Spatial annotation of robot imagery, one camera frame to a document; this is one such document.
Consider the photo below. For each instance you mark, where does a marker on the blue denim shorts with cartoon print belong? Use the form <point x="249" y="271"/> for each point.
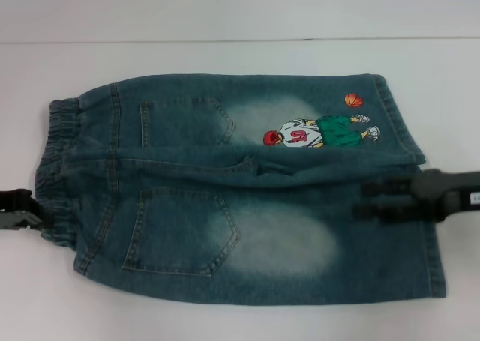
<point x="262" y="213"/>

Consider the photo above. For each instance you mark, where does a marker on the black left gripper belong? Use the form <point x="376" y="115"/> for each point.
<point x="11" y="208"/>

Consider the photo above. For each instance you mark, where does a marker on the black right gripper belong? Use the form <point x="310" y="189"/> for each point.
<point x="446" y="195"/>

